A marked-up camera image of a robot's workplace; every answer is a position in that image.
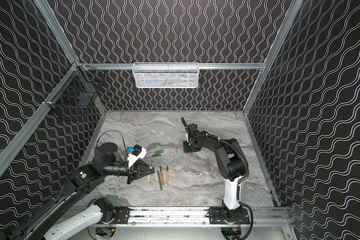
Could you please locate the black wire mesh basket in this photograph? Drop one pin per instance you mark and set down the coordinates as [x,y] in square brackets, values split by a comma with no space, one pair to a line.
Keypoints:
[78,98]

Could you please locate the aluminium frame back bar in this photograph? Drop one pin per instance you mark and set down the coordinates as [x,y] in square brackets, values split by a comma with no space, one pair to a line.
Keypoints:
[201,66]

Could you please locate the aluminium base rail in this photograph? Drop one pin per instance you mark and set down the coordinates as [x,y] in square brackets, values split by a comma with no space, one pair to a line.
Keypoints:
[176,217]

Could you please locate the white wire mesh basket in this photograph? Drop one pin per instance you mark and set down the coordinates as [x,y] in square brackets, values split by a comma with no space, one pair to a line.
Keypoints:
[166,78]

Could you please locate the dark green pen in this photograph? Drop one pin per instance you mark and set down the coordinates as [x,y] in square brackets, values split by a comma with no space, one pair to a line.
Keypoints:
[160,181]

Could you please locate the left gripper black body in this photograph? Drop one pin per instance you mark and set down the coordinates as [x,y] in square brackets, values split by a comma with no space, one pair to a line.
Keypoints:
[132,173]

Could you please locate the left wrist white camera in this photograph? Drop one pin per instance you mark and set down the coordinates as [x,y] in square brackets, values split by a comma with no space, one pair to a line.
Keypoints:
[135,153]

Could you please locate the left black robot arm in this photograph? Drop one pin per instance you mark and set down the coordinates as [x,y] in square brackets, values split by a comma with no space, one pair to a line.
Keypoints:
[106,162]

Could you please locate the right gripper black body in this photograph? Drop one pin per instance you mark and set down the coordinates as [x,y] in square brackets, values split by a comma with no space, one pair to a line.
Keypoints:
[190,129]

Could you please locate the tan pen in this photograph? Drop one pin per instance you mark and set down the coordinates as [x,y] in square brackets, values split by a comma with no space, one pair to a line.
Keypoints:
[167,175]

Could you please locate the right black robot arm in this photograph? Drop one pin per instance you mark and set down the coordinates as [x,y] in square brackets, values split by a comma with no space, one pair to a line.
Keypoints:
[231,161]

